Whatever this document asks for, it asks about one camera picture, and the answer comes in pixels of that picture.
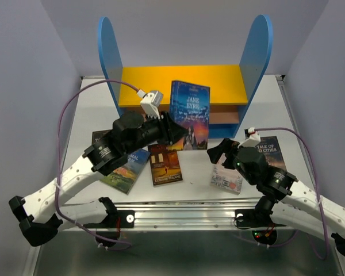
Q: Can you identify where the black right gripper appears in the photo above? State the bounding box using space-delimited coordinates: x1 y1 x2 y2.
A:
206 137 256 185

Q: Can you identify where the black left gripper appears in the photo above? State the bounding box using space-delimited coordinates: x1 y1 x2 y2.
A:
125 108 189 155

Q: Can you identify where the Jane Eyre blue book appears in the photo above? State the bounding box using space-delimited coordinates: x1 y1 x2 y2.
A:
169 80 210 151

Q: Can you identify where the Edward Tulane brown book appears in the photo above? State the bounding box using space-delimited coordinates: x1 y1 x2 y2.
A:
148 144 183 187

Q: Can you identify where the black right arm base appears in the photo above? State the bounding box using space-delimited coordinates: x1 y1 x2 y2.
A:
233 209 279 247

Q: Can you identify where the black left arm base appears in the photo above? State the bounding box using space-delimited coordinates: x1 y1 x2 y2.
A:
96 210 135 241

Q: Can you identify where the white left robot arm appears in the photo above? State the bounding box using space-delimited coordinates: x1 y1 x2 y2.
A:
9 112 188 247

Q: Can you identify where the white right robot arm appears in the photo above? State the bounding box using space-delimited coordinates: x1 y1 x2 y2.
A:
207 138 345 257

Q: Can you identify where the floral pink cover book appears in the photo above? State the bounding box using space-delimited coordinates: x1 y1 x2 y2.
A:
210 154 243 195

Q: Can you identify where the Tale of Two Cities book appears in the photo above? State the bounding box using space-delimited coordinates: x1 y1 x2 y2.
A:
241 136 287 171

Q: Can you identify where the blue yellow wooden bookshelf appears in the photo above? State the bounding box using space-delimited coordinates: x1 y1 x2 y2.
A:
97 14 273 142

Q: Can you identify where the Animal Farm book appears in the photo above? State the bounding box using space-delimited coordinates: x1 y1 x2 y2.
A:
101 149 150 195

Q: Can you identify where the Three Days to See book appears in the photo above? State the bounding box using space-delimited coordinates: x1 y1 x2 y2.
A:
91 129 113 146

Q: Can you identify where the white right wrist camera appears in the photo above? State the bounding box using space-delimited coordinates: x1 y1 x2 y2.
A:
244 127 261 147

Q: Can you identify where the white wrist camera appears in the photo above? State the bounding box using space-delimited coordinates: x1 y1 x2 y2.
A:
244 127 261 147
136 89 163 119

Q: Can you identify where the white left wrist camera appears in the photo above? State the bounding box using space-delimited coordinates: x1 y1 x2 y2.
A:
136 89 163 119

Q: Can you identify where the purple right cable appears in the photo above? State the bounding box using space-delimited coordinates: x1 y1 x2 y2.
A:
232 126 330 261

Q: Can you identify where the purple cable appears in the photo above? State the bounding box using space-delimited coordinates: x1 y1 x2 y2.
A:
232 126 330 261
54 79 150 251

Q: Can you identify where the aluminium mounting rail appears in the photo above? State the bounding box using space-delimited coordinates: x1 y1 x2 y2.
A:
60 198 340 231

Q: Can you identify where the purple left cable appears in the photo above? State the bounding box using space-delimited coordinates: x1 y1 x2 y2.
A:
54 79 150 251

